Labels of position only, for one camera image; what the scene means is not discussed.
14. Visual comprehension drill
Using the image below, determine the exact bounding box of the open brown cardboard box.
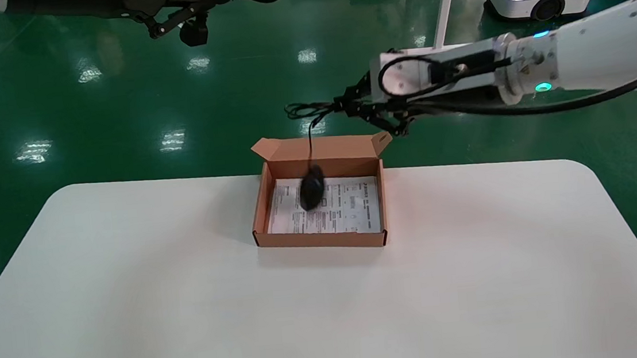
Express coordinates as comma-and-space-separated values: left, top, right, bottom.
245, 127, 401, 259

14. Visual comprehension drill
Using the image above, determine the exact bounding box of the black wired computer mouse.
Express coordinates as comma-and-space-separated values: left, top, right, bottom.
284, 98, 357, 212

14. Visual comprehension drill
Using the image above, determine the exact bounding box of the printed white paper sheet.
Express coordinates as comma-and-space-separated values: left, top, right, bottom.
263, 170, 385, 242

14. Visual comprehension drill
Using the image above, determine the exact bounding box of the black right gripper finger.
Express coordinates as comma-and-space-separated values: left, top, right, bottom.
355, 102, 411, 141
332, 78, 384, 116

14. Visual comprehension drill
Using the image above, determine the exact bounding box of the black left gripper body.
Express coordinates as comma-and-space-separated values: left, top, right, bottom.
104, 0, 171, 21

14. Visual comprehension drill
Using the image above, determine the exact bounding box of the white table leg stand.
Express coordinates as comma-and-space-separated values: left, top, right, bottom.
391, 0, 478, 57

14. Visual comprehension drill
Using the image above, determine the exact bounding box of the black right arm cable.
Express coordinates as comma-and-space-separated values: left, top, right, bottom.
376, 36, 637, 129

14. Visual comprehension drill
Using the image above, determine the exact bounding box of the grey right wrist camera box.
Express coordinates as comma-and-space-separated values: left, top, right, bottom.
370, 37, 511, 106

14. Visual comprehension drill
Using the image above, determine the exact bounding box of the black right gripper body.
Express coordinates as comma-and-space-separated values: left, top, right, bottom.
365, 47, 515, 125

